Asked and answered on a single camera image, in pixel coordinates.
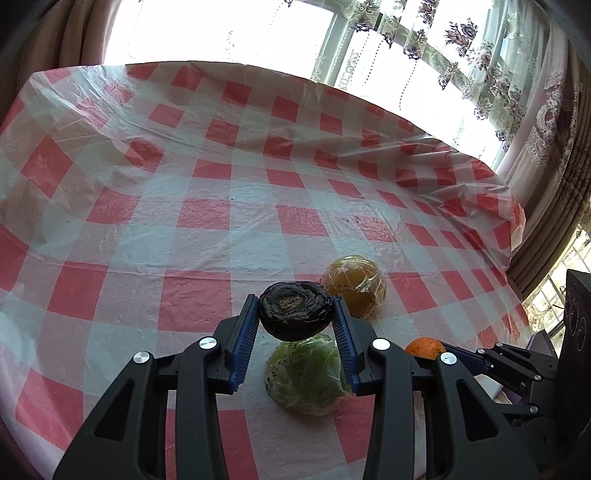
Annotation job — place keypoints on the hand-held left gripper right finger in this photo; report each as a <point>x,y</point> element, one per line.
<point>344,341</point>

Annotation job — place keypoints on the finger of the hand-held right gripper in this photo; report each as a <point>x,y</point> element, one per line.
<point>524,408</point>
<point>508,362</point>

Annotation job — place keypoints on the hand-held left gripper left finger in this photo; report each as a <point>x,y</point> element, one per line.
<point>244,341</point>

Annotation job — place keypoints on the small tangerine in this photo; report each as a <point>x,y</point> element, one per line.
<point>422,347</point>

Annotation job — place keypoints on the wrapped brownish yellow fruit half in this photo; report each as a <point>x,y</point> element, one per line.
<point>353,286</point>

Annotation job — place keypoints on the red white checked plastic tablecloth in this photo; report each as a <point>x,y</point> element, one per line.
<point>184,184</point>

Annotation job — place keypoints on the brown pleated curtain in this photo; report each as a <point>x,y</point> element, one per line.
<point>572,194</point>

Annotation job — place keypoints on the pink embroidered curtain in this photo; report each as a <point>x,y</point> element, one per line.
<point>549,115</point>

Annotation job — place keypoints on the window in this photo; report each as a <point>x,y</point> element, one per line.
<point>231,32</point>

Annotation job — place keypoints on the floral lace curtain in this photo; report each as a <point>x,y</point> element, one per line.
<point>415,27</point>

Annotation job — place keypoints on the plain beige curtain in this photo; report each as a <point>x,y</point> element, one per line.
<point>83,32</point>

